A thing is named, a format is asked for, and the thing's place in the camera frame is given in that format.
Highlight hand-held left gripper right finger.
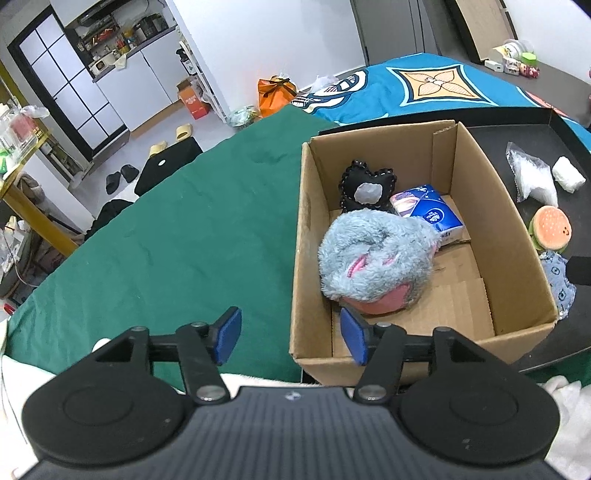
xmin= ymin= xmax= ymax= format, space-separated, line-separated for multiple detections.
xmin=340 ymin=307 xmax=513 ymax=406

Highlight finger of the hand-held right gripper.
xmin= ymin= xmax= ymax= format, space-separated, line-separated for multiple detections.
xmin=567 ymin=257 xmax=591 ymax=285

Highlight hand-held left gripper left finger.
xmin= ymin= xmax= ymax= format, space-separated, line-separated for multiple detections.
xmin=91 ymin=306 xmax=243 ymax=406

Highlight burger plush toy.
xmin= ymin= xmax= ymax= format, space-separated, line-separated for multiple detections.
xmin=529 ymin=205 xmax=572 ymax=254

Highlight brown cardboard box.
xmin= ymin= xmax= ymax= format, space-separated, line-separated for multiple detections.
xmin=289 ymin=120 xmax=559 ymax=386

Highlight white cloth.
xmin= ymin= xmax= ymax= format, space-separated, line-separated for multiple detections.
xmin=551 ymin=156 xmax=587 ymax=193

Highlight grey fluffy plush toy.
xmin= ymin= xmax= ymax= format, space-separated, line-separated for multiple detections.
xmin=318 ymin=209 xmax=439 ymax=317

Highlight clear plastic bag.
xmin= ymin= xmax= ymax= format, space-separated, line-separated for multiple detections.
xmin=505 ymin=142 xmax=559 ymax=208

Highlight blue tissue pack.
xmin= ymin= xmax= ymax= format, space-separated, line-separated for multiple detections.
xmin=389 ymin=185 xmax=465 ymax=247

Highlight black plush toy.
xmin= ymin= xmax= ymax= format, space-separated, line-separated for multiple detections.
xmin=339 ymin=159 xmax=399 ymax=215

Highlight black shallow tray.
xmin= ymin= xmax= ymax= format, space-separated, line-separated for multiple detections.
xmin=318 ymin=106 xmax=591 ymax=374

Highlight green bed sheet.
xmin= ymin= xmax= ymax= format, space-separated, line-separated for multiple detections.
xmin=4 ymin=105 xmax=591 ymax=393

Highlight white fleece garment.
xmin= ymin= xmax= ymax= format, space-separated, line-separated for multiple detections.
xmin=0 ymin=339 xmax=591 ymax=480

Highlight dark clothing pile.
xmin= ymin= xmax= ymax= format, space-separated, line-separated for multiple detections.
xmin=85 ymin=199 xmax=139 ymax=236

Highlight black stool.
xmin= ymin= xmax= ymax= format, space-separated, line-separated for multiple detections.
xmin=134 ymin=137 xmax=204 ymax=197

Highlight grey bench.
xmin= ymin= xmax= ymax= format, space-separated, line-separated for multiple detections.
xmin=418 ymin=0 xmax=591 ymax=100

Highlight round table yellow legs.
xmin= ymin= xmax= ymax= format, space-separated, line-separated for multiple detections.
xmin=0 ymin=124 xmax=79 ymax=257

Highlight clear bag of greens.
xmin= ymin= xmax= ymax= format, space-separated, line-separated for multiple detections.
xmin=228 ymin=105 xmax=259 ymax=127

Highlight orange carton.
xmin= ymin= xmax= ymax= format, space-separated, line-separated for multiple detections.
xmin=177 ymin=78 xmax=211 ymax=121

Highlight white and green cup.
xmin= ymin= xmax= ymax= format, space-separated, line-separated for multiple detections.
xmin=502 ymin=39 xmax=534 ymax=58

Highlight orange bag black ribbon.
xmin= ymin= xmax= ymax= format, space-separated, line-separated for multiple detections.
xmin=257 ymin=74 xmax=296 ymax=120

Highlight teal patterned blanket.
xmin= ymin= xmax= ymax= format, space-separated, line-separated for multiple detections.
xmin=291 ymin=53 xmax=591 ymax=151

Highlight white narrow rack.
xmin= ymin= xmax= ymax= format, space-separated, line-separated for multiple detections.
xmin=178 ymin=39 xmax=229 ymax=123

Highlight white plastic bag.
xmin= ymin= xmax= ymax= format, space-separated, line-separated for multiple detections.
xmin=307 ymin=74 xmax=340 ymax=95

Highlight black framed brown board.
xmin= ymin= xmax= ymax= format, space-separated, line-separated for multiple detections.
xmin=445 ymin=0 xmax=518 ymax=64

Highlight white lower kitchen cabinet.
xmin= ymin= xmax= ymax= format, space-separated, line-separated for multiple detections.
xmin=92 ymin=25 xmax=185 ymax=132

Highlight white kitchen cabinet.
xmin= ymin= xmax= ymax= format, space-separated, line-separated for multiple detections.
xmin=92 ymin=25 xmax=185 ymax=132
xmin=48 ymin=0 xmax=107 ymax=26

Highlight clear jar red contents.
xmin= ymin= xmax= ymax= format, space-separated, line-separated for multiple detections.
xmin=7 ymin=111 xmax=40 ymax=144

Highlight black framed glass door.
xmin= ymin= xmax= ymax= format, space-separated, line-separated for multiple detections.
xmin=7 ymin=7 xmax=130 ymax=162

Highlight grey door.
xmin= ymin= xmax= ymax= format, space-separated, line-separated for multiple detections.
xmin=349 ymin=0 xmax=419 ymax=65

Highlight dark cooking pots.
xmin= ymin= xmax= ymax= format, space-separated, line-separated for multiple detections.
xmin=139 ymin=14 xmax=169 ymax=35

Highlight white upper kitchen cabinet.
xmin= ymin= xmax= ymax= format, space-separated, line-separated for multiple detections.
xmin=48 ymin=0 xmax=107 ymax=26

